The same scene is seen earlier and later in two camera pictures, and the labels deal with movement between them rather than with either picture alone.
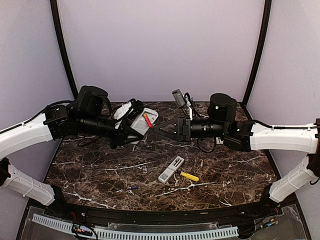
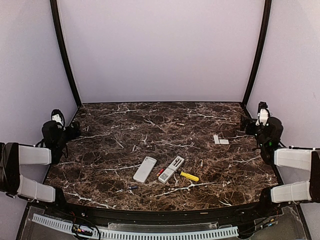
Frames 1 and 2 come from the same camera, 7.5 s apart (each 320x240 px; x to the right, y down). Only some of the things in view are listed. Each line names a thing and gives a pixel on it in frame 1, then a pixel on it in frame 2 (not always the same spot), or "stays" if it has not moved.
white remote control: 171,170 stays
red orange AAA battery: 148,120 → 160,172
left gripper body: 115,141 → 71,135
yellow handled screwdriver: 188,176 stays
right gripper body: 186,136 → 250,131
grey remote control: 140,124 → 145,169
